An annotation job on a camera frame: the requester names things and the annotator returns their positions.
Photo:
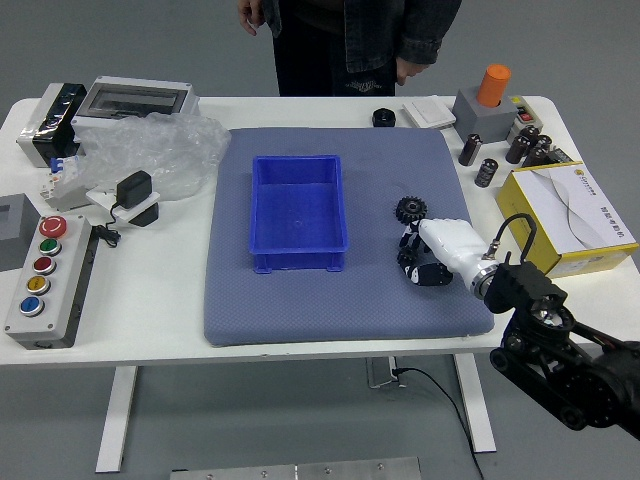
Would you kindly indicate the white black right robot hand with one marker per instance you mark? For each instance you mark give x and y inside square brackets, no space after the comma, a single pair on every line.
[455,245]

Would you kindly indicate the person's left hand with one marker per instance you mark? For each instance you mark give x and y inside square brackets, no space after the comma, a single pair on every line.
[407,70]

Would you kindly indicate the person's right hand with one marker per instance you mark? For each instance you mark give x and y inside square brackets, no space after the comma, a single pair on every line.
[249,15]

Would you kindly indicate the small black gear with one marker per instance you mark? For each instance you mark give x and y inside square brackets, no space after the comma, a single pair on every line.
[403,257]

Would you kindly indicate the big black gear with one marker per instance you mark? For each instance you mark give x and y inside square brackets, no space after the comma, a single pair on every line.
[407,209]

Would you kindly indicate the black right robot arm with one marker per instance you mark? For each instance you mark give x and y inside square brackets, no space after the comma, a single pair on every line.
[565,365]

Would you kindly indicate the yellow white cardboard box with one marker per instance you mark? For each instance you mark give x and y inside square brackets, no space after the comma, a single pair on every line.
[565,210]

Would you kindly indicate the grey distribution box clear cover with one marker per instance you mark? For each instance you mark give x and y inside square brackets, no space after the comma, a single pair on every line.
[135,100]

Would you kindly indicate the under-table power box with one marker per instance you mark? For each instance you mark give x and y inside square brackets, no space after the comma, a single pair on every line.
[380,372]

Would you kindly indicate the plain grey box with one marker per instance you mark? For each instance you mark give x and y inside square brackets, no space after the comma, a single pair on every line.
[15,235]

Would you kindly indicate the grey push-button control box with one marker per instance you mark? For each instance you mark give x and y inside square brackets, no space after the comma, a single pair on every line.
[45,300]

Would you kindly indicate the dark brown cylindrical capacitor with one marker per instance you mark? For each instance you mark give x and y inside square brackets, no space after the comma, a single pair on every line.
[517,149]
[545,142]
[485,173]
[529,134]
[470,150]
[534,157]

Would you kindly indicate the person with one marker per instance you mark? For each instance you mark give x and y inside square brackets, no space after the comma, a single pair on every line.
[325,55]

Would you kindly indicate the orange cylinder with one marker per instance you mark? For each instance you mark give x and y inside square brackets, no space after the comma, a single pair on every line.
[492,85]

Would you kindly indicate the grey block holder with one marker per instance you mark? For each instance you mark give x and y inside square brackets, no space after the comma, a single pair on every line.
[480,120]

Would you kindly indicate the blue-grey padded mat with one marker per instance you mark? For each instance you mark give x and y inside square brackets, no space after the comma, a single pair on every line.
[350,310]

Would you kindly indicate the blue plastic bin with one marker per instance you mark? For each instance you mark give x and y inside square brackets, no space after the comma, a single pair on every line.
[297,215]

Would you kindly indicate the white table leg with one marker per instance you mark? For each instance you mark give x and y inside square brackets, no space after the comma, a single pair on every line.
[475,405]
[117,420]

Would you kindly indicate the clear plastic bag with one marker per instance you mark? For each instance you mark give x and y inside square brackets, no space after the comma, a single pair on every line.
[160,150]

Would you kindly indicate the black power adapter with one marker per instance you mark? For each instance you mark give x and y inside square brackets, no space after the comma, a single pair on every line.
[134,189]

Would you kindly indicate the white flat plate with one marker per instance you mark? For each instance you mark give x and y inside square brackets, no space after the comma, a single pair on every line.
[102,196]

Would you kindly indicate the white circuit breaker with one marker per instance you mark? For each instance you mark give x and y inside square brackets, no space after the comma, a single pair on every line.
[62,187]

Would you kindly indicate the silver metal plate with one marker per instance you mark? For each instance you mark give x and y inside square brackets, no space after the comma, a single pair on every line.
[300,471]

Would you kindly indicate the white wall switch panel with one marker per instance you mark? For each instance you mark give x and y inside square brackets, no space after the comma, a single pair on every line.
[430,113]

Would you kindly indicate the white red-button switch box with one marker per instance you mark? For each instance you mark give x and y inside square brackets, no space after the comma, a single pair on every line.
[524,115]

